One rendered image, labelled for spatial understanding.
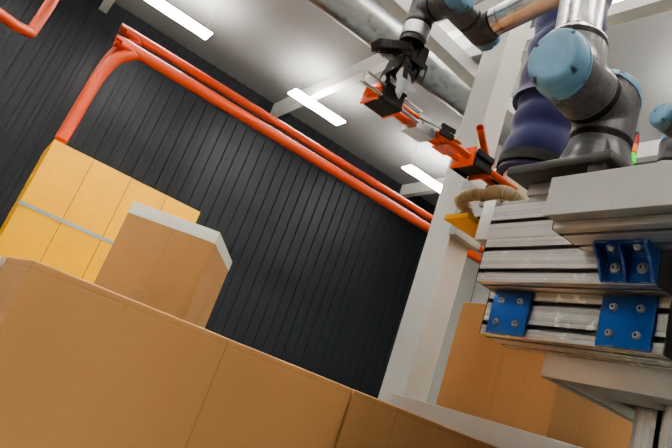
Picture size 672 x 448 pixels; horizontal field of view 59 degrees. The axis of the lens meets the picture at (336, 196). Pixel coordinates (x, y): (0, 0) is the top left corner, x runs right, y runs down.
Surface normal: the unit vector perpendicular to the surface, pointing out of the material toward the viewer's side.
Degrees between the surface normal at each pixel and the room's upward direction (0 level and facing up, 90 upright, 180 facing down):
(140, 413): 90
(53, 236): 90
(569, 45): 98
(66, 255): 90
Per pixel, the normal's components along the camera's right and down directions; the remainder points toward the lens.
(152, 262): 0.07, -0.32
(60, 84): 0.55, -0.10
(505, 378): -0.75, -0.45
